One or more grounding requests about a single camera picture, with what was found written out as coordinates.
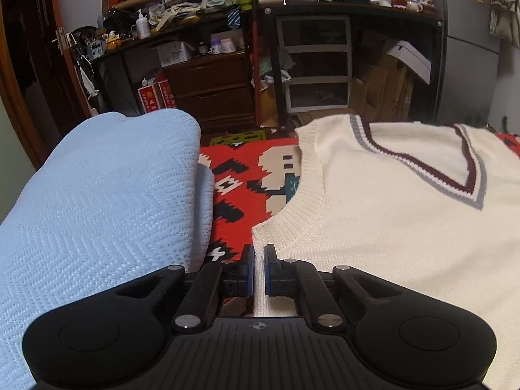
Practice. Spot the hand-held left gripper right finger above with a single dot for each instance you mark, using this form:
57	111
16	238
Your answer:
268	270

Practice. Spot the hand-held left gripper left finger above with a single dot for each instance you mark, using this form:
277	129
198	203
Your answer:
248	268

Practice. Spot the cream knit vest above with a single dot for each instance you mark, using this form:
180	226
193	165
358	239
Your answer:
386	231

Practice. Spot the green cutting mat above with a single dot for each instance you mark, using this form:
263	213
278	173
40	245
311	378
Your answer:
291	187

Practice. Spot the red patterned blanket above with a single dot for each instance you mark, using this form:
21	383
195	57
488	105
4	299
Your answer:
243	170

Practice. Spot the yellow green floor mat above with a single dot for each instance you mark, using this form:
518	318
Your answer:
239	138

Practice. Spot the light blue folded sweater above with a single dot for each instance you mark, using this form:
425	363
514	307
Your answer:
101	211

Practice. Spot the brown wooden drawer cabinet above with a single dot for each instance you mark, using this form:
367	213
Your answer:
207	97

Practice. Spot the red printed box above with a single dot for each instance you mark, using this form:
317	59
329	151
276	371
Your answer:
148	97
168	91

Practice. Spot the stack of brown cardboard boxes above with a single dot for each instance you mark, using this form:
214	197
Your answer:
378	85

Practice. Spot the white plastic drawer unit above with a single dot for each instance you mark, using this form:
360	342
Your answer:
313	50

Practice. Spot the small white carton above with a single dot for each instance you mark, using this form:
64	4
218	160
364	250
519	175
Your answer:
174	55

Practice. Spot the blue striped tie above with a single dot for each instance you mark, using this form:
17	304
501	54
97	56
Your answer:
233	17

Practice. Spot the white cardboard box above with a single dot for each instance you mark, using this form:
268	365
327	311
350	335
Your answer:
408	59

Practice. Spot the white pump bottle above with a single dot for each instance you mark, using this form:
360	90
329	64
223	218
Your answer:
143	26

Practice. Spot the black desk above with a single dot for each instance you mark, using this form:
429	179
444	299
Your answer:
349	8

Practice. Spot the black fan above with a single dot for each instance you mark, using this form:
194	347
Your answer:
85	34

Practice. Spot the grey refrigerator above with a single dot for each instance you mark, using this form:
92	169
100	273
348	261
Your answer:
471	69

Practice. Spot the wooden door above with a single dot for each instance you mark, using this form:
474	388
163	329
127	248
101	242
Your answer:
24	48

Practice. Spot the beige hanging bag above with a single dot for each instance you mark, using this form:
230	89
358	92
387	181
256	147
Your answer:
503	8

